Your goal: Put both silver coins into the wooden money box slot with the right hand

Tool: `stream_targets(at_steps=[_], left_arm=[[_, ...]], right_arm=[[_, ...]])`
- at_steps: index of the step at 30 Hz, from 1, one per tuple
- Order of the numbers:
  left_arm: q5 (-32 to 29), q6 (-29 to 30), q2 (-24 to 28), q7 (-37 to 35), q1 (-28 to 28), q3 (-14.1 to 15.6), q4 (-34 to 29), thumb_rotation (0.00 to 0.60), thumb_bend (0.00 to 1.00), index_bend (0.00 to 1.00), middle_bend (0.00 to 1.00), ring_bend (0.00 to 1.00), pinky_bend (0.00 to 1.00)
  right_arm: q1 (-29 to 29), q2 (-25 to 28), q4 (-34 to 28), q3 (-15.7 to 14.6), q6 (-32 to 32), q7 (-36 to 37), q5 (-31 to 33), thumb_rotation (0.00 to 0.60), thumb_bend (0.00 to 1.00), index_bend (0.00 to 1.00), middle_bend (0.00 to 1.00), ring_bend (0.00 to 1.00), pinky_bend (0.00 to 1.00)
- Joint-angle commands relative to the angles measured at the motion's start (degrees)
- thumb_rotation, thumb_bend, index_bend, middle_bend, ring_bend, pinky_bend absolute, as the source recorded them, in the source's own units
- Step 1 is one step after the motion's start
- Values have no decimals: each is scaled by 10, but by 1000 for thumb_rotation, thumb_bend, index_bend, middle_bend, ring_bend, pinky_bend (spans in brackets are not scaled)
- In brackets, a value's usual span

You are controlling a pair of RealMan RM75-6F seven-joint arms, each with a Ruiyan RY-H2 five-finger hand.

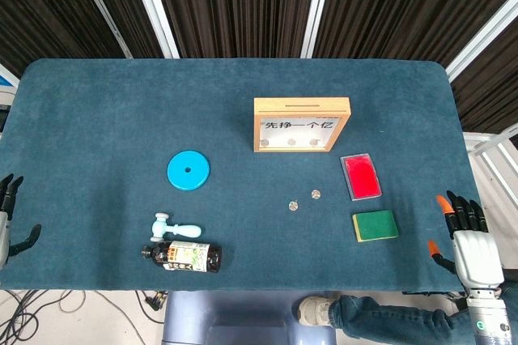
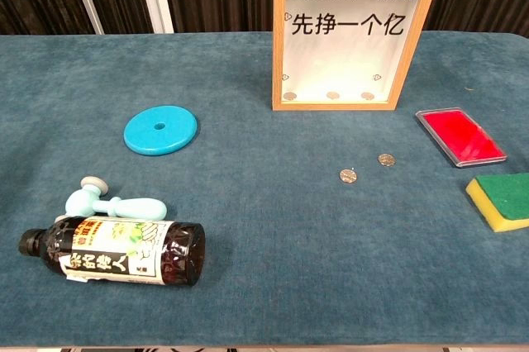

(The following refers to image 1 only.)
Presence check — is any light blue toy hammer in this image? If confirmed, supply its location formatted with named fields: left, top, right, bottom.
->
left=149, top=212, right=202, bottom=243

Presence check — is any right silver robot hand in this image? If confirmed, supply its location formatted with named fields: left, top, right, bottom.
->
left=427, top=190, right=506, bottom=289

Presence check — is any black floor cable tangle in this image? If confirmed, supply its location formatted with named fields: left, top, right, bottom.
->
left=0, top=289, right=88, bottom=345

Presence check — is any green yellow sponge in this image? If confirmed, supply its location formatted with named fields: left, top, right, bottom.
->
left=351, top=210, right=401, bottom=243

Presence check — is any wooden coin box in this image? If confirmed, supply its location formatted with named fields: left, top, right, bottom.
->
left=253, top=96, right=352, bottom=154

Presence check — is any person's leg in jeans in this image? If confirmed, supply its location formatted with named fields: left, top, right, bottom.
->
left=331, top=294, right=478, bottom=345

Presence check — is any wide white frame post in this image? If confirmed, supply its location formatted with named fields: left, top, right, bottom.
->
left=125, top=0, right=180, bottom=59
left=299, top=0, right=333, bottom=59
left=444, top=0, right=518, bottom=81

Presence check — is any red stamp pad box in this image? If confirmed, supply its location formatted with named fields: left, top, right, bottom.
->
left=340, top=153, right=383, bottom=202

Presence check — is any teal table cloth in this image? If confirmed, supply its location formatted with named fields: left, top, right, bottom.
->
left=0, top=57, right=499, bottom=292

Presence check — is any blue disc with hole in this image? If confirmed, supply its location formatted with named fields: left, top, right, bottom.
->
left=166, top=150, right=212, bottom=191

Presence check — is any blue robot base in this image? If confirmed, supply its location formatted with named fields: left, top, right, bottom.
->
left=161, top=290, right=338, bottom=345

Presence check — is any black pleated curtain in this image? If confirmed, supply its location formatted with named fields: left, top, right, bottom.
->
left=0, top=0, right=518, bottom=135

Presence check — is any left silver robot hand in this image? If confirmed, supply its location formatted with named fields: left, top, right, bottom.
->
left=0, top=173, right=42, bottom=270

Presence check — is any black power plug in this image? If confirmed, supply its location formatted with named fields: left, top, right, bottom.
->
left=143, top=291, right=169, bottom=312

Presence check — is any white aluminium frame rack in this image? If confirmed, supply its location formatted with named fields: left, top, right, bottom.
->
left=462, top=124, right=518, bottom=216

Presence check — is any white blue sign board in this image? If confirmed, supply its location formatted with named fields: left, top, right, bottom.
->
left=0, top=63, right=20, bottom=93

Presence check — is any white sneaker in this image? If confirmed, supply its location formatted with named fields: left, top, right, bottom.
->
left=298, top=296, right=337, bottom=328

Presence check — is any thin white frame post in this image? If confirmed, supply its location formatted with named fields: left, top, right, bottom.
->
left=68, top=0, right=134, bottom=59

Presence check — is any brown tea bottle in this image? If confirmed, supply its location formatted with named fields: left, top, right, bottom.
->
left=141, top=241, right=223, bottom=274

